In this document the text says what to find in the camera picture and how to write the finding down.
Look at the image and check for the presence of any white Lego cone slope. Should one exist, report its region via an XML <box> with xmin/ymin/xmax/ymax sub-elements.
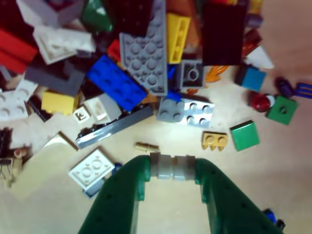
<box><xmin>245</xmin><ymin>45</ymin><xmax>275</xmax><ymax>70</ymax></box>

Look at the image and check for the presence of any long dark grey Lego plate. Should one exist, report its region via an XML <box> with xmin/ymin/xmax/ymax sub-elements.
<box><xmin>75</xmin><ymin>106</ymin><xmax>154</xmax><ymax>150</ymax></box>

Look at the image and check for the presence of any white and grey Lego slope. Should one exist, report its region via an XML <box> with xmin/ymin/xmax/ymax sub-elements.
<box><xmin>84</xmin><ymin>94</ymin><xmax>122</xmax><ymax>122</ymax></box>

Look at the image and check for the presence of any blue Lego brick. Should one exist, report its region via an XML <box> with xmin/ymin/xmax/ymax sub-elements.
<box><xmin>87</xmin><ymin>55</ymin><xmax>149</xmax><ymax>110</ymax></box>

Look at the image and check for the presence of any dark grey Lego brick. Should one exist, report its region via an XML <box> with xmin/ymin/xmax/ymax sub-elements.
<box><xmin>24</xmin><ymin>59</ymin><xmax>86</xmax><ymax>96</ymax></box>

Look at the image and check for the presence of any dark red round Lego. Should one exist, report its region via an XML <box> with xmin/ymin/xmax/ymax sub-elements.
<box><xmin>248</xmin><ymin>92</ymin><xmax>275</xmax><ymax>113</ymax></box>

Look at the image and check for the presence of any grey two-by-four Lego brick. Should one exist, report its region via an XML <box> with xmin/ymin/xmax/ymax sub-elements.
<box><xmin>156</xmin><ymin>96</ymin><xmax>215</xmax><ymax>129</ymax></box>

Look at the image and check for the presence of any light grey cylindrical Lego piece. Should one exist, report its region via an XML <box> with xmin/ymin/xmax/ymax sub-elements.
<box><xmin>149</xmin><ymin>152</ymin><xmax>197</xmax><ymax>181</ymax></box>

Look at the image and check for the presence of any small blue and black Lego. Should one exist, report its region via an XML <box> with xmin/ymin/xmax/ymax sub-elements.
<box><xmin>262</xmin><ymin>208</ymin><xmax>286</xmax><ymax>231</ymax></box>

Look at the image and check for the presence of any dark red-brown Lego piece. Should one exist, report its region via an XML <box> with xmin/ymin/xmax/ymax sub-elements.
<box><xmin>242</xmin><ymin>28</ymin><xmax>264</xmax><ymax>56</ymax></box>

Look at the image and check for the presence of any white Lego plate with studs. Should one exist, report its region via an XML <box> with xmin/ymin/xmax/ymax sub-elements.
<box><xmin>0</xmin><ymin>78</ymin><xmax>39</xmax><ymax>122</ymax></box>

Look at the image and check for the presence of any dark grey square Lego underside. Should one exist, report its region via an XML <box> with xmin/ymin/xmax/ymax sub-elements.
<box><xmin>179</xmin><ymin>59</ymin><xmax>205</xmax><ymax>88</ymax></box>

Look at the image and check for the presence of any green smooth Lego tile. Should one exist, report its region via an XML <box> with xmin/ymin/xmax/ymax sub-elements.
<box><xmin>229</xmin><ymin>119</ymin><xmax>261</xmax><ymax>152</ymax></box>

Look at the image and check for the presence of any dark green Lego slope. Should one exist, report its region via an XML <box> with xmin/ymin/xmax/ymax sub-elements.
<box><xmin>80</xmin><ymin>0</ymin><xmax>115</xmax><ymax>32</ymax></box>

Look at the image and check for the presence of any grey Lego wedge plate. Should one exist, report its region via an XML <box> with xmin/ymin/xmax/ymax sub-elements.
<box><xmin>118</xmin><ymin>0</ymin><xmax>169</xmax><ymax>96</ymax></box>

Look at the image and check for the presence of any teal Lego brick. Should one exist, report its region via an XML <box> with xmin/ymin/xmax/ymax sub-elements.
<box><xmin>235</xmin><ymin>65</ymin><xmax>268</xmax><ymax>93</ymax></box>

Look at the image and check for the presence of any tan Lego plate with teeth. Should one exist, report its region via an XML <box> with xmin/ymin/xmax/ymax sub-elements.
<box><xmin>201</xmin><ymin>131</ymin><xmax>229</xmax><ymax>152</ymax></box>

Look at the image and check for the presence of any white two-by-two plate underside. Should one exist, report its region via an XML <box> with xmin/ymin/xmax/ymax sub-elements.
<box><xmin>68</xmin><ymin>146</ymin><xmax>116</xmax><ymax>191</ymax></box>

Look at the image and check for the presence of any yellow Lego brick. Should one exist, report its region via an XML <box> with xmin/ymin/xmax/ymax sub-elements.
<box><xmin>40</xmin><ymin>90</ymin><xmax>80</xmax><ymax>116</ymax></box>

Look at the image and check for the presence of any blue Lego grille tile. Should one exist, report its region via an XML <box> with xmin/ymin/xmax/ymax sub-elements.
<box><xmin>295</xmin><ymin>82</ymin><xmax>312</xmax><ymax>98</ymax></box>

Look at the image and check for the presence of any dark blue Lego cylinder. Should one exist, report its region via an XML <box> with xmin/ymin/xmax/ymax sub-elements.
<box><xmin>275</xmin><ymin>77</ymin><xmax>295</xmax><ymax>97</ymax></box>

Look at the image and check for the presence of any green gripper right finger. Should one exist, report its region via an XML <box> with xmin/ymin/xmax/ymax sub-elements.
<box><xmin>194</xmin><ymin>158</ymin><xmax>285</xmax><ymax>234</ymax></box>

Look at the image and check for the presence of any green Lego tile with stud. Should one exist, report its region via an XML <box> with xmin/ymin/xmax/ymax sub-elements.
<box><xmin>265</xmin><ymin>94</ymin><xmax>298</xmax><ymax>126</ymax></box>

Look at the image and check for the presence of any brown Lego slope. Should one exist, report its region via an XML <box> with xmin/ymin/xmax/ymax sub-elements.
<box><xmin>167</xmin><ymin>0</ymin><xmax>203</xmax><ymax>52</ymax></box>

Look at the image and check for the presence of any yellow Lego brick underside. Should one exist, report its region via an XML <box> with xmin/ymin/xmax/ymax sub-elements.
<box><xmin>166</xmin><ymin>13</ymin><xmax>191</xmax><ymax>64</ymax></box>

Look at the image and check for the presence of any large white Lego brick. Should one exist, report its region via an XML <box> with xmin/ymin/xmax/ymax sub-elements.
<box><xmin>16</xmin><ymin>0</ymin><xmax>85</xmax><ymax>28</ymax></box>

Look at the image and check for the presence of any small white printed tile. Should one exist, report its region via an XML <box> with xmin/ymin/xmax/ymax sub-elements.
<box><xmin>72</xmin><ymin>105</ymin><xmax>91</xmax><ymax>122</ymax></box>

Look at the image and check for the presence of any red Lego brick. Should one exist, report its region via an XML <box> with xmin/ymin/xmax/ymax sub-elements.
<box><xmin>0</xmin><ymin>28</ymin><xmax>39</xmax><ymax>74</ymax></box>

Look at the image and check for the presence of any tan Lego pin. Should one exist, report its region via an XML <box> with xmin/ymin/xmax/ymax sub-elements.
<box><xmin>135</xmin><ymin>142</ymin><xmax>160</xmax><ymax>151</ymax></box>

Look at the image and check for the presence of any small red Lego piece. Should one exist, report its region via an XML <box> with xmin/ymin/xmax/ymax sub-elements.
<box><xmin>107</xmin><ymin>39</ymin><xmax>122</xmax><ymax>61</ymax></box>

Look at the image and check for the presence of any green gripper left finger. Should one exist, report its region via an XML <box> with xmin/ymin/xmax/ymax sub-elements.
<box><xmin>77</xmin><ymin>156</ymin><xmax>151</xmax><ymax>234</ymax></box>

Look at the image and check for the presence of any transparent orange Lego flame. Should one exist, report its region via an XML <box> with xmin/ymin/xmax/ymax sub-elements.
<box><xmin>204</xmin><ymin>64</ymin><xmax>230</xmax><ymax>84</ymax></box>

